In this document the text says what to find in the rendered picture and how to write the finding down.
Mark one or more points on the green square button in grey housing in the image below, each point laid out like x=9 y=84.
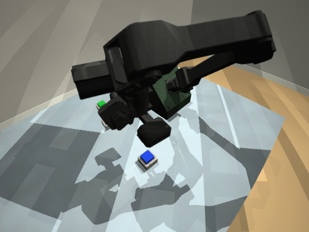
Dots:
x=100 y=104

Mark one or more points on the red button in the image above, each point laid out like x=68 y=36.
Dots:
x=105 y=125

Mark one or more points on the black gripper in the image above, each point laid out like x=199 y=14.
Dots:
x=152 y=131

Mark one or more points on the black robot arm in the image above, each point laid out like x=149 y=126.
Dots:
x=152 y=49

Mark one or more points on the blue button in grey housing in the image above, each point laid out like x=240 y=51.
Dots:
x=147 y=159

